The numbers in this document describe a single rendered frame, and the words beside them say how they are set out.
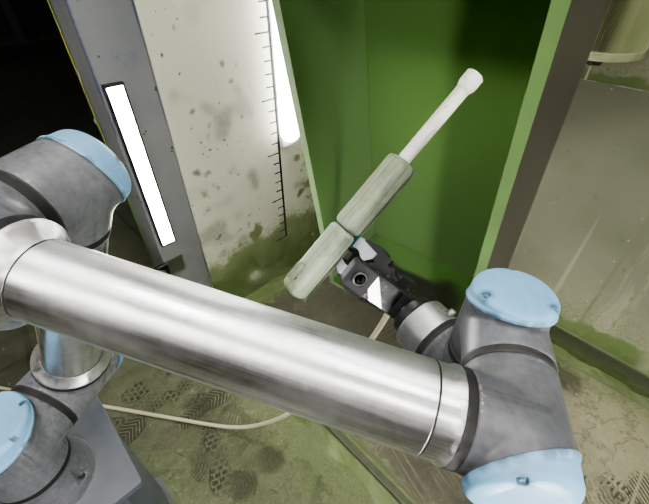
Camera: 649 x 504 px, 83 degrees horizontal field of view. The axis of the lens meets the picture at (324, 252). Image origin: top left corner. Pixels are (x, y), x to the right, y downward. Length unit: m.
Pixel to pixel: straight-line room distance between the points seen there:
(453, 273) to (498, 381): 1.31
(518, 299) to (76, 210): 0.51
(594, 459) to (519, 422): 1.63
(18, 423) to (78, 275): 0.60
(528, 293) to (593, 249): 1.71
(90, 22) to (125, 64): 0.13
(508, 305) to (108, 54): 1.28
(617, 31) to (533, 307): 1.57
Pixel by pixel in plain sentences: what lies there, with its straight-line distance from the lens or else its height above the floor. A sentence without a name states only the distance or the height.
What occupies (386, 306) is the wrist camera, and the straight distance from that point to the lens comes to 0.59.
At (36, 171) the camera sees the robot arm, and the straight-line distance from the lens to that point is 0.52.
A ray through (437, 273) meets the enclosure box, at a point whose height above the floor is 0.52.
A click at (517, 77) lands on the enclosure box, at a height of 1.35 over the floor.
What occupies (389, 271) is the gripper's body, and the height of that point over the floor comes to 1.20.
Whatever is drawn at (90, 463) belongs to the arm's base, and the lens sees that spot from 1.15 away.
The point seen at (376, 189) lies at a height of 1.29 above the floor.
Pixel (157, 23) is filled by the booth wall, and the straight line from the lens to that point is 1.46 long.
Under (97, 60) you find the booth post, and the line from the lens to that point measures 1.40.
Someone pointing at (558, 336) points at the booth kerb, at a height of 0.12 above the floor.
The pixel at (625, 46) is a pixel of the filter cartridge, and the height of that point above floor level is 1.31.
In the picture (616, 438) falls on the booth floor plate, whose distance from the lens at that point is 2.09.
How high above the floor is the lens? 1.61
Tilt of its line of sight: 40 degrees down
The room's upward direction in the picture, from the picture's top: straight up
